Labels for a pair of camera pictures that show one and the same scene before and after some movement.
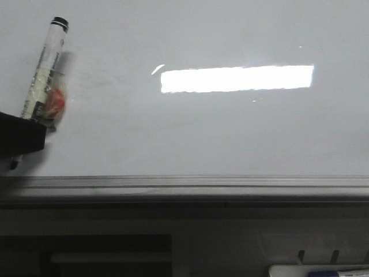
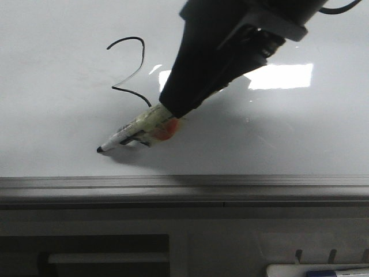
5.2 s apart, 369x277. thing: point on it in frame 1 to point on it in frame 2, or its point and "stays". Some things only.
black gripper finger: (20, 135) to (222, 40)
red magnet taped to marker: (55, 103) to (166, 130)
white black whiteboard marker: (33, 107) to (141, 130)
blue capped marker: (363, 273) stays
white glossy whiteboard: (195, 88) stays
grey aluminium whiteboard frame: (185, 191) stays
